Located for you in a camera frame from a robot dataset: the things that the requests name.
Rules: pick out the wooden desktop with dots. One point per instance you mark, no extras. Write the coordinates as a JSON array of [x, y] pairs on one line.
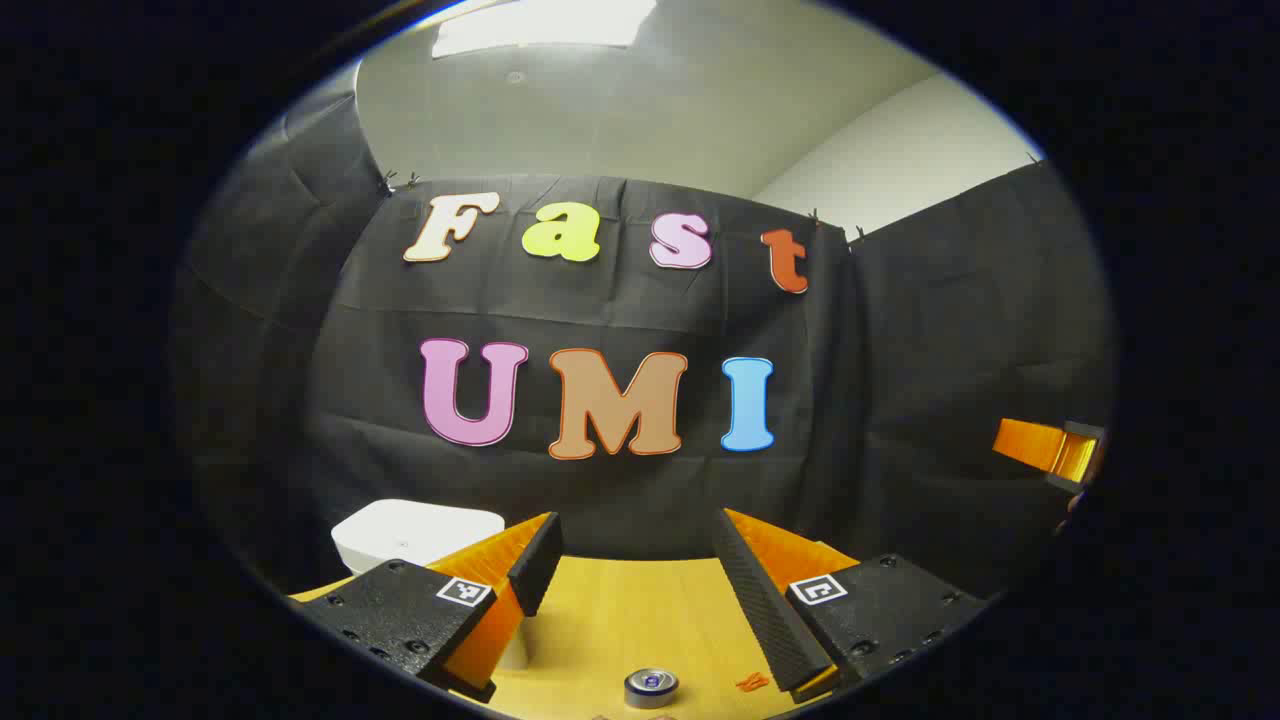
[[620, 620]]

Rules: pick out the black backdrop cloth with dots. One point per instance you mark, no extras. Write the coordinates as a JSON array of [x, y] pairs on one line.
[[600, 310]]

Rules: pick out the ceiling light panel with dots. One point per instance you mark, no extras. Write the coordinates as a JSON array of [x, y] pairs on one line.
[[540, 25]]

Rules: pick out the white desktop garbage bin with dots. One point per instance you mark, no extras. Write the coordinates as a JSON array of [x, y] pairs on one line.
[[410, 530]]

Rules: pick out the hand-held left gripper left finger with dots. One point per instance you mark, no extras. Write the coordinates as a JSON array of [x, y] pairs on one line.
[[538, 565]]

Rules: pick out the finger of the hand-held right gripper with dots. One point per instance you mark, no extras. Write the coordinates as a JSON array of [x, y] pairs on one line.
[[1035, 445]]

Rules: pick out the silver pop can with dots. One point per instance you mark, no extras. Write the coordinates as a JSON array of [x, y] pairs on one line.
[[651, 690]]

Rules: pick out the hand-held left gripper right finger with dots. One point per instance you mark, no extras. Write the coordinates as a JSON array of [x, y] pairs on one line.
[[765, 600]]

